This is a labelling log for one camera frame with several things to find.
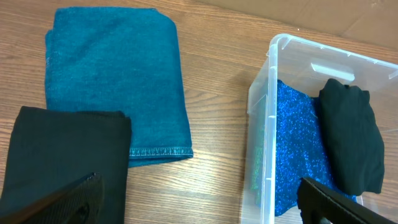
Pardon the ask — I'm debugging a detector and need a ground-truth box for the folded blue denim cloth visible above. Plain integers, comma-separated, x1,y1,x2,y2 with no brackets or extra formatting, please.
45,7,193,167

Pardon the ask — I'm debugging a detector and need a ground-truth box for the black garment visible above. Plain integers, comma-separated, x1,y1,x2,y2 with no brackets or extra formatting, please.
318,78,385,196

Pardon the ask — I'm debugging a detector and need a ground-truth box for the clear plastic storage bin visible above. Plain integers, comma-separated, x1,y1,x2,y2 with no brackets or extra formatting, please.
241,34,397,223

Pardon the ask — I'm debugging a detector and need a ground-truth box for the blue green sequin garment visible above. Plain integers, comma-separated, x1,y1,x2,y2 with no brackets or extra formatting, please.
251,79,358,218

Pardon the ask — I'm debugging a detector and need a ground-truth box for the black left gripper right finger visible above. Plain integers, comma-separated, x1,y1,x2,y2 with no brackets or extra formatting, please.
297,177,395,224

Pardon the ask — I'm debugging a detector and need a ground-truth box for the folded black cloth left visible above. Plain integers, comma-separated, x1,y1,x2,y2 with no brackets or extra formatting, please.
1,106,131,223

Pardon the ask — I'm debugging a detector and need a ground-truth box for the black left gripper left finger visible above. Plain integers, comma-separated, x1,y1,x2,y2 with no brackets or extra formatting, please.
1,172,104,224

